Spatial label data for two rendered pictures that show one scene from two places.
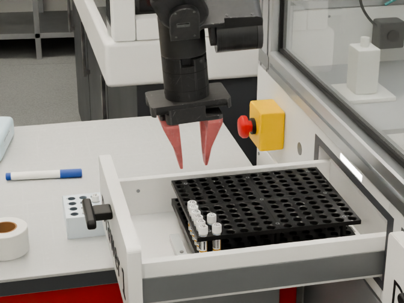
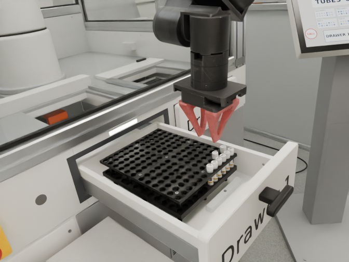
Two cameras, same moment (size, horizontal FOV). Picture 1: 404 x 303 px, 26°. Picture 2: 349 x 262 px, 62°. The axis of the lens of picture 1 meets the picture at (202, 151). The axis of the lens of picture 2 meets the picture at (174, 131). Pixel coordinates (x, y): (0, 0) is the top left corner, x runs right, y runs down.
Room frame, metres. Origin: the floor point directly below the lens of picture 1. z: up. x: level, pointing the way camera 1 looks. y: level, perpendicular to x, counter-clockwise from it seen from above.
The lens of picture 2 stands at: (1.34, 0.35, 1.21)
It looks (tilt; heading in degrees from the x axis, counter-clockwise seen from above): 26 degrees down; 237
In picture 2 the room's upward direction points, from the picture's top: 6 degrees counter-clockwise
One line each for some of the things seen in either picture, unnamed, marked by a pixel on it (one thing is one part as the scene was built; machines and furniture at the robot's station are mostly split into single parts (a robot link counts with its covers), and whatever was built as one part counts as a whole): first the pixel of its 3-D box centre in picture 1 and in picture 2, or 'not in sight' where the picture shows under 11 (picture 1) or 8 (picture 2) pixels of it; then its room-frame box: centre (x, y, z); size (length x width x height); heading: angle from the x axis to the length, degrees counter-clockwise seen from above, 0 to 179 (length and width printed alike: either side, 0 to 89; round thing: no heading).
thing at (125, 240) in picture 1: (118, 231); (256, 206); (1.05, 0.11, 0.87); 0.29 x 0.02 x 0.11; 13
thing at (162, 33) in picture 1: (186, 33); (206, 31); (1.06, 0.02, 1.15); 0.07 x 0.06 x 0.07; 96
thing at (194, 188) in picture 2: (190, 208); (206, 174); (1.07, 0.02, 0.90); 0.18 x 0.02 x 0.01; 13
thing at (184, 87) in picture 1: (186, 80); (209, 73); (1.06, 0.02, 1.08); 0.10 x 0.07 x 0.07; 101
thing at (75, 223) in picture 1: (102, 213); not in sight; (1.28, 0.16, 0.78); 0.12 x 0.08 x 0.04; 103
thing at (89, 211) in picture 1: (98, 212); (272, 197); (1.04, 0.14, 0.91); 0.07 x 0.04 x 0.01; 13
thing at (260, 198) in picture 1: (261, 219); (168, 170); (1.09, -0.08, 0.87); 0.22 x 0.18 x 0.06; 103
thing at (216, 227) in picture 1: (216, 240); (223, 155); (0.99, -0.02, 0.89); 0.01 x 0.01 x 0.05
